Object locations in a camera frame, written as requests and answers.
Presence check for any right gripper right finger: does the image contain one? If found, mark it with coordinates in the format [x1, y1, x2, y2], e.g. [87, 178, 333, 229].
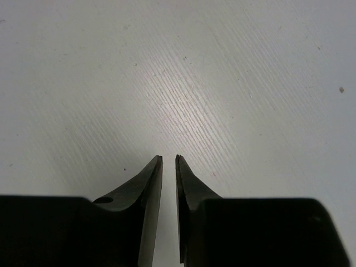
[175, 155, 351, 266]

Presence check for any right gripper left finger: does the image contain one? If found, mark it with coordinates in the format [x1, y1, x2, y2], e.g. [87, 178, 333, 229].
[1, 156, 163, 266]

